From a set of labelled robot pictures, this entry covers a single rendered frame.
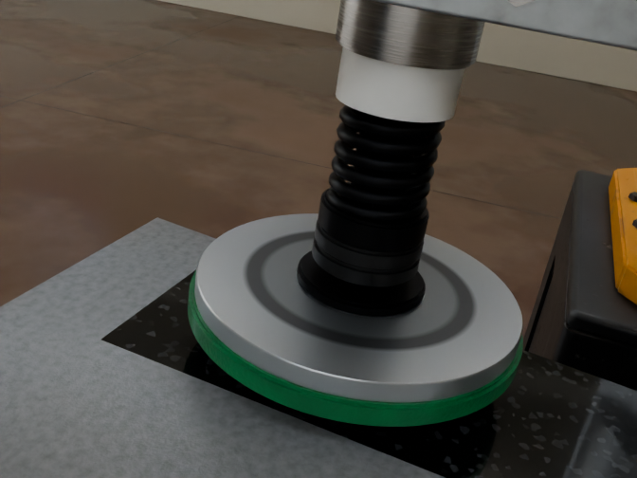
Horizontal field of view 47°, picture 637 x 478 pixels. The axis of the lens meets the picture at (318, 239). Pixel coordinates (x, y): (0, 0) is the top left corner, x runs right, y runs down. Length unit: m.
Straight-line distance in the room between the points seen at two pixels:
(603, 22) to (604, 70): 6.21
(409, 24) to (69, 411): 0.28
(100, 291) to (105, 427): 0.14
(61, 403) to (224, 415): 0.09
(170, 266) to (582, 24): 0.36
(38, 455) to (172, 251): 0.24
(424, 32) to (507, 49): 6.10
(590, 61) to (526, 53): 0.51
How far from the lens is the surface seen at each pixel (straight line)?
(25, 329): 0.51
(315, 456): 0.42
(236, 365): 0.41
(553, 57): 6.51
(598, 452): 0.49
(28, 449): 0.42
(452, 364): 0.42
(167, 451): 0.42
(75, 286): 0.55
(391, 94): 0.40
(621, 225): 1.13
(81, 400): 0.45
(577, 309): 0.93
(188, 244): 0.62
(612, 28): 0.37
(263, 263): 0.48
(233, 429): 0.43
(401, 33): 0.39
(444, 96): 0.41
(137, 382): 0.46
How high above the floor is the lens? 1.15
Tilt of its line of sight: 26 degrees down
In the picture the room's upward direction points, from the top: 9 degrees clockwise
